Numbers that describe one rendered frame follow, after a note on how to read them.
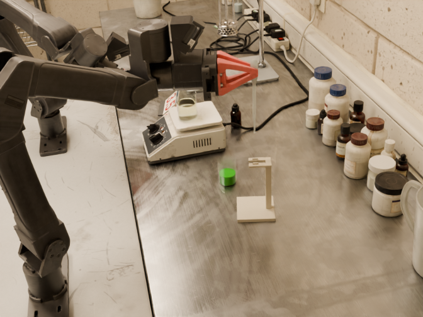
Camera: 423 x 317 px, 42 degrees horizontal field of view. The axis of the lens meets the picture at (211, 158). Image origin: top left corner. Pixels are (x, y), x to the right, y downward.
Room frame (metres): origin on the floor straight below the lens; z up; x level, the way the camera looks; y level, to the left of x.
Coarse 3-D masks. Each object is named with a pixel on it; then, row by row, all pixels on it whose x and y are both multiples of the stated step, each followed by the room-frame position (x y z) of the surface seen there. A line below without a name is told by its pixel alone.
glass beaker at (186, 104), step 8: (176, 96) 1.20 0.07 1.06; (184, 96) 1.23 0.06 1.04; (192, 96) 1.19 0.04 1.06; (176, 104) 1.21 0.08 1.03; (184, 104) 1.19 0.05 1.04; (192, 104) 1.19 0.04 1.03; (184, 112) 1.19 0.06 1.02; (192, 112) 1.19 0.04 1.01; (184, 120) 1.19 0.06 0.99; (192, 120) 1.19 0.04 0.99
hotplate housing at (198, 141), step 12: (168, 120) 1.24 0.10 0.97; (180, 132) 1.17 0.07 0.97; (192, 132) 1.17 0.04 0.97; (204, 132) 1.17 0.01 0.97; (216, 132) 1.17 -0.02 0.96; (144, 144) 1.20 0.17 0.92; (168, 144) 1.15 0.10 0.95; (180, 144) 1.15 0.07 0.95; (192, 144) 1.16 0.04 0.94; (204, 144) 1.16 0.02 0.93; (216, 144) 1.17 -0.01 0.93; (156, 156) 1.14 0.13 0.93; (168, 156) 1.15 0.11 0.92; (180, 156) 1.16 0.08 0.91; (192, 156) 1.16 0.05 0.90
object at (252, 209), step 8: (256, 160) 0.94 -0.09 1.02; (264, 160) 0.93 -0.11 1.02; (240, 200) 0.96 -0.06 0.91; (248, 200) 0.96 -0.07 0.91; (256, 200) 0.96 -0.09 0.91; (264, 200) 0.95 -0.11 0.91; (272, 200) 0.95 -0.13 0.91; (240, 208) 0.93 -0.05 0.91; (248, 208) 0.93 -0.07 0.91; (256, 208) 0.93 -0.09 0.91; (264, 208) 0.92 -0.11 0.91; (272, 208) 0.92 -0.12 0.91; (240, 216) 0.90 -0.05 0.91; (248, 216) 0.90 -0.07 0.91; (256, 216) 0.90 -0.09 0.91; (264, 216) 0.90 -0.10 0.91; (272, 216) 0.90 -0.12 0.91
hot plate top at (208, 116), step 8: (200, 104) 1.28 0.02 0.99; (208, 104) 1.27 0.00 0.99; (168, 112) 1.26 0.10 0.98; (176, 112) 1.24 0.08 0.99; (200, 112) 1.24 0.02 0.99; (208, 112) 1.23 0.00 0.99; (216, 112) 1.23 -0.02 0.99; (176, 120) 1.20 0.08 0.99; (200, 120) 1.19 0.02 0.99; (208, 120) 1.19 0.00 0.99; (216, 120) 1.19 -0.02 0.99; (176, 128) 1.16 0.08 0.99; (184, 128) 1.16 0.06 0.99; (192, 128) 1.16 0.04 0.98
